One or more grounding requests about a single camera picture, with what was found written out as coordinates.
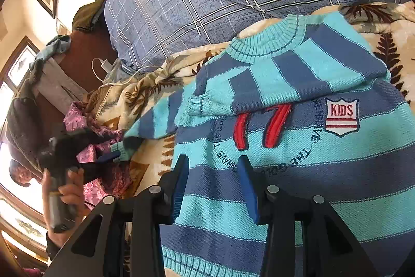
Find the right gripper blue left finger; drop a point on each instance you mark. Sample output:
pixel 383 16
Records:
pixel 97 246

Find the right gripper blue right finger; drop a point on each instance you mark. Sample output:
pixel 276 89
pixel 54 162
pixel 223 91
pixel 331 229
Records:
pixel 329 248

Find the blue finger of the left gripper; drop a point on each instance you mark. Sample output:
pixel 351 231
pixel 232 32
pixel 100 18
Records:
pixel 108 157

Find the teal blue striped kids sweater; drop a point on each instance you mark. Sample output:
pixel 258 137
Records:
pixel 311 106

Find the person's left hand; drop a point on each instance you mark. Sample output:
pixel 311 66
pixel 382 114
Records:
pixel 70 194

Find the pink floral garment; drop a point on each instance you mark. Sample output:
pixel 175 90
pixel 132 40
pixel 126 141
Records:
pixel 97 150

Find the white phone charger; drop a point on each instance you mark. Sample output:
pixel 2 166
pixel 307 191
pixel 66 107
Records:
pixel 106 65

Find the light blue cloth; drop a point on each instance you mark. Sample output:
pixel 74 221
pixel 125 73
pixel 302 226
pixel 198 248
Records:
pixel 58 45

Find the olive green garment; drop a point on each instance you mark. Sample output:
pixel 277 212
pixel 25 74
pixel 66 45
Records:
pixel 87 16

